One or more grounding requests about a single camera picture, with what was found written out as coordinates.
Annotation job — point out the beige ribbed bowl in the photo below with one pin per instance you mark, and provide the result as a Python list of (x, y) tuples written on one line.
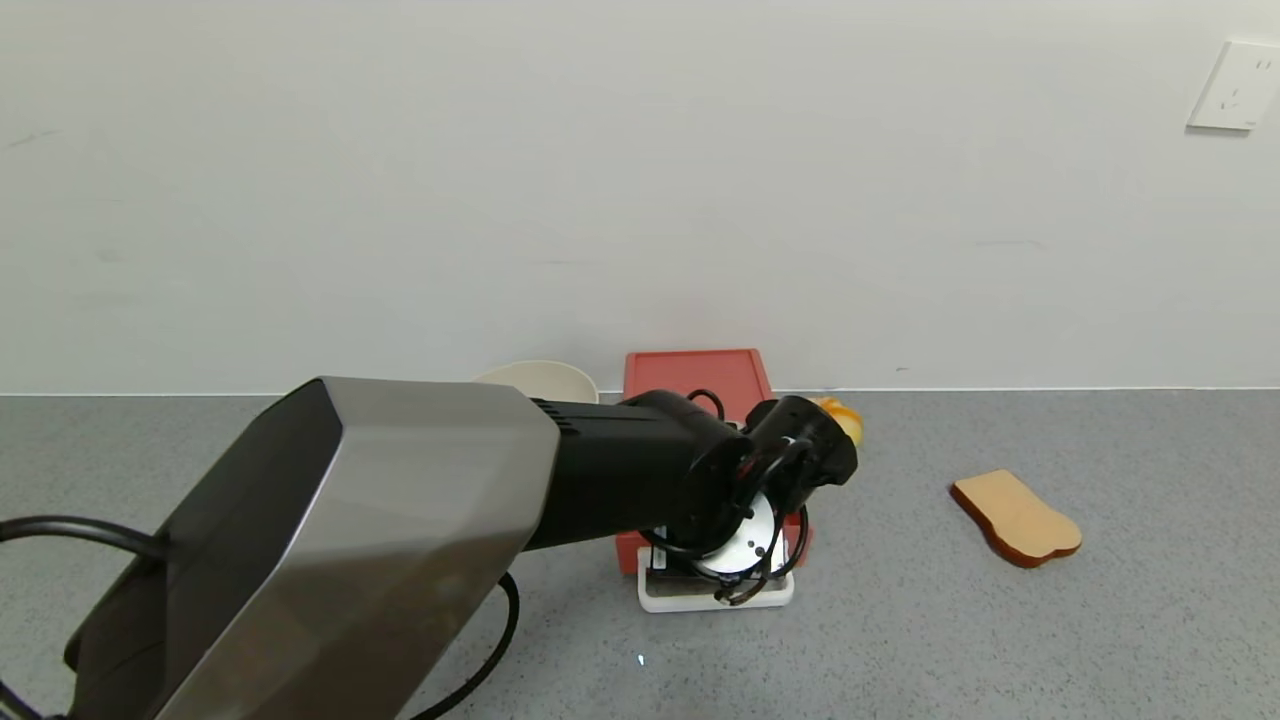
[(545, 380)]

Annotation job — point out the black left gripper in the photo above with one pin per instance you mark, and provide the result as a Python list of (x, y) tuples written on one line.
[(668, 572)]

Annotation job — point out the orange and white bun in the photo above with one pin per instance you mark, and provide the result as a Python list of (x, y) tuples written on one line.
[(850, 420)]

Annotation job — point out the left robot arm silver black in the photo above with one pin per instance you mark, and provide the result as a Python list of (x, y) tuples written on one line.
[(400, 500)]

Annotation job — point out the white wall socket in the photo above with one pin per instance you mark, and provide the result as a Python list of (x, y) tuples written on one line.
[(1235, 88)]

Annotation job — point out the toast slice with brown crust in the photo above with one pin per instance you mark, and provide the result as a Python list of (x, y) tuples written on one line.
[(1018, 515)]

